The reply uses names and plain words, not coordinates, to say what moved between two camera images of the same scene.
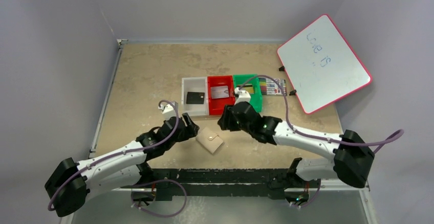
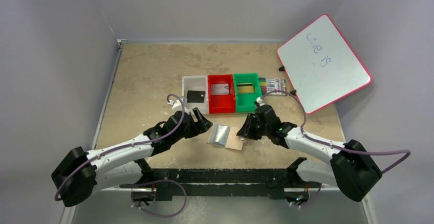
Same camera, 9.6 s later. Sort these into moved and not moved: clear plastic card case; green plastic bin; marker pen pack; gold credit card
Moved: clear plastic card case
Not moved: green plastic bin; gold credit card; marker pen pack
